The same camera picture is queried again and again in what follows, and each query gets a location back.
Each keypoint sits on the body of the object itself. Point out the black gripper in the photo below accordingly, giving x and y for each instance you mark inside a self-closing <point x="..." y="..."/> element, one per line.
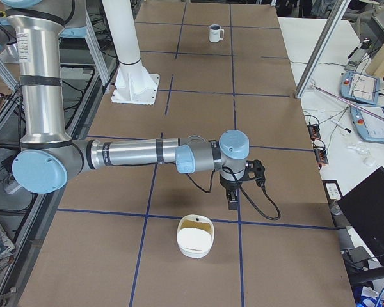
<point x="229" y="186"/>

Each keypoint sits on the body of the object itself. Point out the white mug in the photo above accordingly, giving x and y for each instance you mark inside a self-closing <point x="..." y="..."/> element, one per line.
<point x="216" y="33"/>

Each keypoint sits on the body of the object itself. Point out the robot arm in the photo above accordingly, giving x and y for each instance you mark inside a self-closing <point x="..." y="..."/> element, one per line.
<point x="49" y="157"/>

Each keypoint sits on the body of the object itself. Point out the white bowl container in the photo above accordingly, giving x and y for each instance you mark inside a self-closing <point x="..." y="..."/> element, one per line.
<point x="195" y="235"/>

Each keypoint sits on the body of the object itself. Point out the black monitor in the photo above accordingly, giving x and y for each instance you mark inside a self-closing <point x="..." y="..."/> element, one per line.
<point x="363" y="207"/>

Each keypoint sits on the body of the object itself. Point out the near teach pendant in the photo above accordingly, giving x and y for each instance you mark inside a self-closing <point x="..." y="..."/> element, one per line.
<point x="369" y="128"/>

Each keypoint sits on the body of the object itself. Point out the teach pendant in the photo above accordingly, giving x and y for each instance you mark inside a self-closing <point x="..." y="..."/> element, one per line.
<point x="369" y="128"/>
<point x="360" y="88"/>

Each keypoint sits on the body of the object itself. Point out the far teach pendant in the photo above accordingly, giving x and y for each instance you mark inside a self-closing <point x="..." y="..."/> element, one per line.
<point x="360" y="88"/>

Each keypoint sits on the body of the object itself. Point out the purple grabber stick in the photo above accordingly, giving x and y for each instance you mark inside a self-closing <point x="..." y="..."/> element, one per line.
<point x="348" y="102"/>

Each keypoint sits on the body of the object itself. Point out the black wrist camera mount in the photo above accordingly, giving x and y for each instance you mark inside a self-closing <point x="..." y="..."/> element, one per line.
<point x="254" y="170"/>

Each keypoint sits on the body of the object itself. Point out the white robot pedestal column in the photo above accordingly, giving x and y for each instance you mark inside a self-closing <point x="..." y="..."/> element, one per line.
<point x="133" y="84"/>

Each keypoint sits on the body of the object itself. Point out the aluminium frame post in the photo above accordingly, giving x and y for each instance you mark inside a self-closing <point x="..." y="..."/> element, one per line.
<point x="333" y="19"/>

